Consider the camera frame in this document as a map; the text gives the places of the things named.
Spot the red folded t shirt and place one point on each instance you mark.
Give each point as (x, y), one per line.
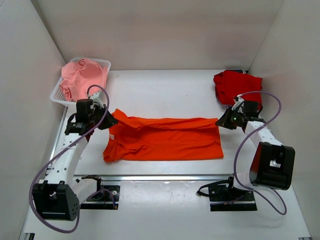
(229, 84)

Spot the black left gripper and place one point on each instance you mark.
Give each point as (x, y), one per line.
(110, 120)

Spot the white plastic basket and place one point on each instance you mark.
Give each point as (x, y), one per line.
(57, 95)

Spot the aluminium table rail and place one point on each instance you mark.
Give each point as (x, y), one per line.
(153, 177)

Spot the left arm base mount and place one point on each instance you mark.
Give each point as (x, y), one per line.
(102, 195)

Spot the orange t shirt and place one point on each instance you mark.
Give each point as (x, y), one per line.
(162, 139)

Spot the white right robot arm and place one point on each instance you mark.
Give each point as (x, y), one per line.
(273, 162)

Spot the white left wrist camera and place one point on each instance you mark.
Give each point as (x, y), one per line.
(96, 97)

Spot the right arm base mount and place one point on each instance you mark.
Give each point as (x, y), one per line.
(224, 197)

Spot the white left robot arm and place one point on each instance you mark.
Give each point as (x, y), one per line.
(60, 195)

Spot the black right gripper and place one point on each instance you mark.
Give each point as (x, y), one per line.
(224, 121)

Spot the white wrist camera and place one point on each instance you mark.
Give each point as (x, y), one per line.
(96, 97)
(238, 100)

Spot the pink t shirt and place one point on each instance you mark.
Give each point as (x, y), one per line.
(77, 77)

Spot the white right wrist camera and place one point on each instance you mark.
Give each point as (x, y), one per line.
(238, 100)

